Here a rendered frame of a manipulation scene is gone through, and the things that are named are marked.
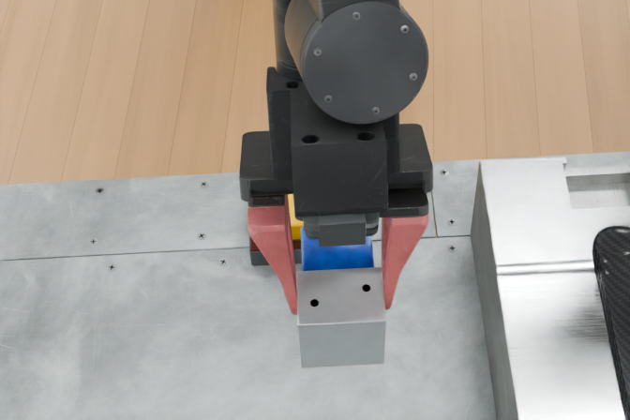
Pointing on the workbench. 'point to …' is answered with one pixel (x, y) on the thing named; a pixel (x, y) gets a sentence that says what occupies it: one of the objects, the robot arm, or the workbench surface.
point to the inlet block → (339, 306)
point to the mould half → (542, 293)
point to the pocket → (598, 187)
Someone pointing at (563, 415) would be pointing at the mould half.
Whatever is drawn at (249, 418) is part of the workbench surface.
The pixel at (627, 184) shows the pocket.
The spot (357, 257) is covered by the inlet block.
